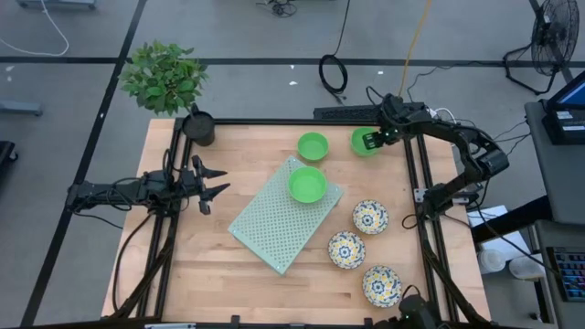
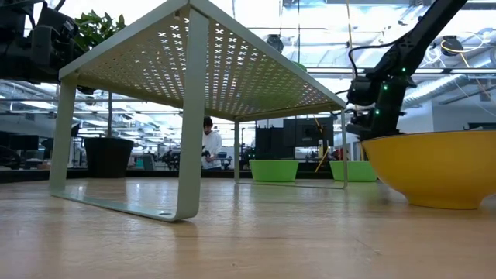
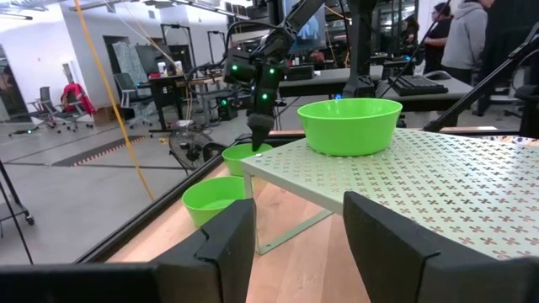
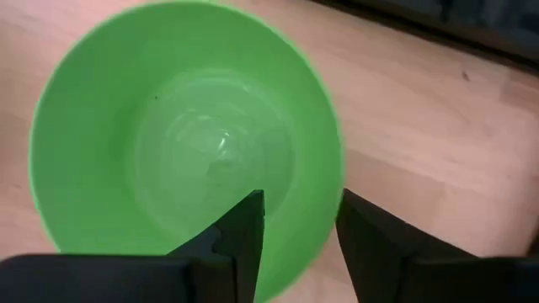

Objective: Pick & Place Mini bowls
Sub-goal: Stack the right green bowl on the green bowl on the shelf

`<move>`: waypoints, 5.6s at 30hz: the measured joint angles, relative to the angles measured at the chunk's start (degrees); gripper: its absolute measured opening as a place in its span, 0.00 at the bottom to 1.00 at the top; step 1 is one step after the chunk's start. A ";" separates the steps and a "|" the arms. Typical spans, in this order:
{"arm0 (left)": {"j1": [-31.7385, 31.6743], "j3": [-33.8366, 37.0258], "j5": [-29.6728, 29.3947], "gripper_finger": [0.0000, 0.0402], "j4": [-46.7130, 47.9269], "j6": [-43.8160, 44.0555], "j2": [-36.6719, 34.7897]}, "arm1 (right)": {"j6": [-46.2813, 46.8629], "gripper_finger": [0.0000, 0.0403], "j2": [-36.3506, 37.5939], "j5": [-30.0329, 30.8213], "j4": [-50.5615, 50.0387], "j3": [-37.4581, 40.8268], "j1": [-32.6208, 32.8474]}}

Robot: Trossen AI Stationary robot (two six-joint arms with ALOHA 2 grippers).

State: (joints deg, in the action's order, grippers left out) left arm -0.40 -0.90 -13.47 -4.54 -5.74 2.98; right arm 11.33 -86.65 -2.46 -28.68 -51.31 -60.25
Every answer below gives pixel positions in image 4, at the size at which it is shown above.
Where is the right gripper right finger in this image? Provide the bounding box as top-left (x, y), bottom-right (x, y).
top-left (335, 188), bottom-right (477, 303)

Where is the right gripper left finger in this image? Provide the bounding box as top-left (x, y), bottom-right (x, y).
top-left (167, 189), bottom-right (266, 303)

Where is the green plastic mini bowl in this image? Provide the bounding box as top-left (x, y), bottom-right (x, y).
top-left (28, 0), bottom-right (347, 303)

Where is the black aluminium table frame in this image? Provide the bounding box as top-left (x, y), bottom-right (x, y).
top-left (311, 0), bottom-right (539, 75)

